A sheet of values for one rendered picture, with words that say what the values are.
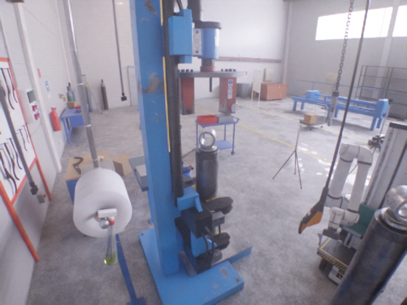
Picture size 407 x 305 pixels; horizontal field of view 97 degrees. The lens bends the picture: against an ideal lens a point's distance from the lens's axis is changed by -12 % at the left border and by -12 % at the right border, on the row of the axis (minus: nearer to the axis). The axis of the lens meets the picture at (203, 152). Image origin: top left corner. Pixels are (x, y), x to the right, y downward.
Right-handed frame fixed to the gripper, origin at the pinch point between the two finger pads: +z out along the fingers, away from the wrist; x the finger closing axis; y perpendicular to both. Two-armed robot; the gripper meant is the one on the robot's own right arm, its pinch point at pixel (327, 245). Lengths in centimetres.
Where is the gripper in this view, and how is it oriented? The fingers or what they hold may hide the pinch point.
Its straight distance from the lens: 211.4
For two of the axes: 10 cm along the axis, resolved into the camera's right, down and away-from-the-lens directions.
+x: -7.1, -1.7, 6.8
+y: 6.7, 1.2, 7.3
